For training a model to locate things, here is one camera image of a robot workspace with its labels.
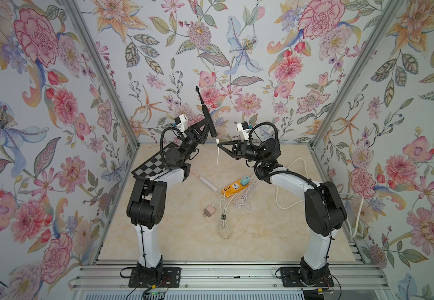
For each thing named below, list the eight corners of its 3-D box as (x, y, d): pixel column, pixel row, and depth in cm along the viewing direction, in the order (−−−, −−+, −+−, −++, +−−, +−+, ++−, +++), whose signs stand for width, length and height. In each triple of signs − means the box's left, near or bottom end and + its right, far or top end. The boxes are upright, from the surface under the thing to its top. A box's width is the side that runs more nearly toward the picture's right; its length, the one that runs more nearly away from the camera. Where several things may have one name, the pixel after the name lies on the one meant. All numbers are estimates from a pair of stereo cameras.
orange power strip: (225, 198, 98) (226, 195, 96) (221, 192, 100) (221, 189, 98) (248, 186, 103) (249, 183, 101) (243, 180, 105) (244, 177, 103)
